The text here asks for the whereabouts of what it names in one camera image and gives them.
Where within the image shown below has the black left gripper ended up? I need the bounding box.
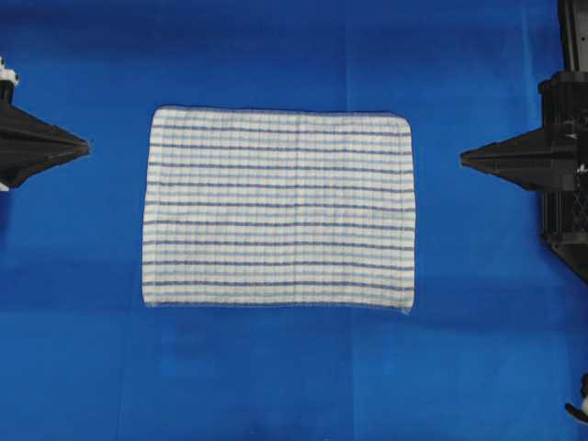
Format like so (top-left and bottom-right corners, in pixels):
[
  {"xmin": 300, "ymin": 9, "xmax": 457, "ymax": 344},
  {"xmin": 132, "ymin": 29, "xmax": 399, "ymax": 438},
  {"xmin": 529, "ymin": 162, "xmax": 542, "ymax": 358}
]
[{"xmin": 0, "ymin": 57, "xmax": 89, "ymax": 188}]

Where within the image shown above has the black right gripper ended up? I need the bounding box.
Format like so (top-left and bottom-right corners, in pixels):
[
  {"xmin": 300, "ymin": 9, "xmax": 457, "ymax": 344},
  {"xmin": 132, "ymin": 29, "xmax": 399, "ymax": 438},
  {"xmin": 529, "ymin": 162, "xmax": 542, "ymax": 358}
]
[{"xmin": 460, "ymin": 71, "xmax": 587, "ymax": 243}]

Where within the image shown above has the blue striped white towel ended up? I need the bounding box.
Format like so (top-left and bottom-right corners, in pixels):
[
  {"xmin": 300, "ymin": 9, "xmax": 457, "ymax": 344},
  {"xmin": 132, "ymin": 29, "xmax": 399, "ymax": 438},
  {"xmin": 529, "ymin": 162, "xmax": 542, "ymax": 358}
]
[{"xmin": 141, "ymin": 106, "xmax": 417, "ymax": 311}]

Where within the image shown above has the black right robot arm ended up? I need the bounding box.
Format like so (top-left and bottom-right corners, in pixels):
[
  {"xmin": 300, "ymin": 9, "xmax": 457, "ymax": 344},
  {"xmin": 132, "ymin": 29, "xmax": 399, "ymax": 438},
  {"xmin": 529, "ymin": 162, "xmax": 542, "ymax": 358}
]
[{"xmin": 460, "ymin": 1, "xmax": 587, "ymax": 248}]

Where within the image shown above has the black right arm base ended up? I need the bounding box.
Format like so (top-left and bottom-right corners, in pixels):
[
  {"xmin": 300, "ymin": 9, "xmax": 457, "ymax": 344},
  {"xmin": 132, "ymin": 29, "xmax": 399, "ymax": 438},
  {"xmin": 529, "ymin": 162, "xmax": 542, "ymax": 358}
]
[{"xmin": 549, "ymin": 243, "xmax": 588, "ymax": 284}]

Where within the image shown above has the blue table cloth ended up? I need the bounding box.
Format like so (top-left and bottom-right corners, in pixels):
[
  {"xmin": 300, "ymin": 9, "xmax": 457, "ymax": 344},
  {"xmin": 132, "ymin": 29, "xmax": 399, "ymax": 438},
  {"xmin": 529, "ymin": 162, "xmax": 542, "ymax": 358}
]
[{"xmin": 1, "ymin": 1, "xmax": 587, "ymax": 440}]

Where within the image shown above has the black white clip object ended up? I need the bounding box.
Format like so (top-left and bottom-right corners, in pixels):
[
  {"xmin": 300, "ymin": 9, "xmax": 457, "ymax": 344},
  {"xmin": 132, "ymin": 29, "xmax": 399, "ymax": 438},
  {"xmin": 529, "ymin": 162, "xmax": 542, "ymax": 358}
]
[{"xmin": 564, "ymin": 373, "xmax": 588, "ymax": 424}]

